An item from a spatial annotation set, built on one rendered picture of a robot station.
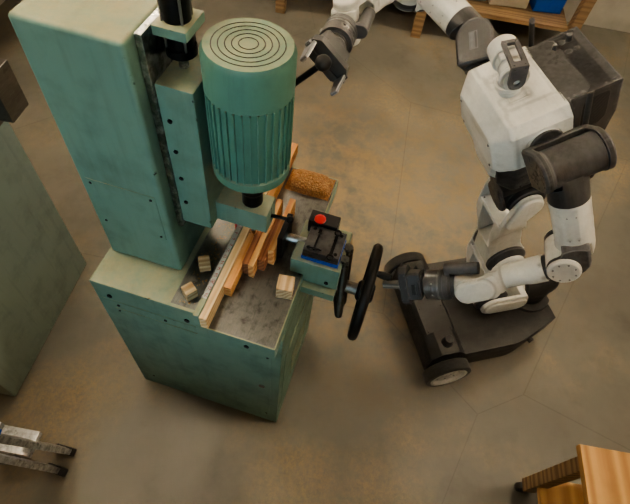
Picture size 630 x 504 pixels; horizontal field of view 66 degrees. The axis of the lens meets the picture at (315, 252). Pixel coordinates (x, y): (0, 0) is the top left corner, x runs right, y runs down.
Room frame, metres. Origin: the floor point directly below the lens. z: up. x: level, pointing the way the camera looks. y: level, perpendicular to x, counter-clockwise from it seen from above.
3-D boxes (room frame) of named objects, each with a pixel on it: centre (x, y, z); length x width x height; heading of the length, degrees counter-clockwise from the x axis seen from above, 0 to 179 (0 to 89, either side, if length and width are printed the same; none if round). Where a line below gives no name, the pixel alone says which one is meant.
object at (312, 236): (0.76, -0.02, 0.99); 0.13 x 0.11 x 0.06; 171
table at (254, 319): (0.77, 0.07, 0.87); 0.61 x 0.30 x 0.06; 171
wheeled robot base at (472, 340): (1.15, -0.76, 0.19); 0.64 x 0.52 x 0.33; 111
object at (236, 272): (0.87, 0.16, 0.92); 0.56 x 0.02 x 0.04; 171
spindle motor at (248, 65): (0.78, 0.17, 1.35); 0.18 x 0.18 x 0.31
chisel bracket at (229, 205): (0.78, 0.19, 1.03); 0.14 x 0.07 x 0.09; 81
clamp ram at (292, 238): (0.77, 0.06, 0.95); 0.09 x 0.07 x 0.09; 171
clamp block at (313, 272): (0.76, -0.02, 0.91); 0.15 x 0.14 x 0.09; 171
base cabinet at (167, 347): (0.80, 0.29, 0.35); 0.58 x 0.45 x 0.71; 81
